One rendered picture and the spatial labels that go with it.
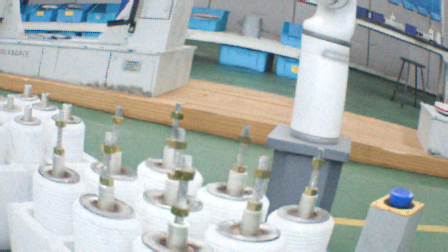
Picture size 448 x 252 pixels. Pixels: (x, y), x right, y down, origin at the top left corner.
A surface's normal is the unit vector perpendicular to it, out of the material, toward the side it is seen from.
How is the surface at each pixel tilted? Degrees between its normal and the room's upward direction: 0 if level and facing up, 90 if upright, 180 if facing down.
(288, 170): 90
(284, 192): 90
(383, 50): 90
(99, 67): 90
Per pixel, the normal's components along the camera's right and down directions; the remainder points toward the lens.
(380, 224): -0.64, 0.04
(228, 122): -0.21, 0.14
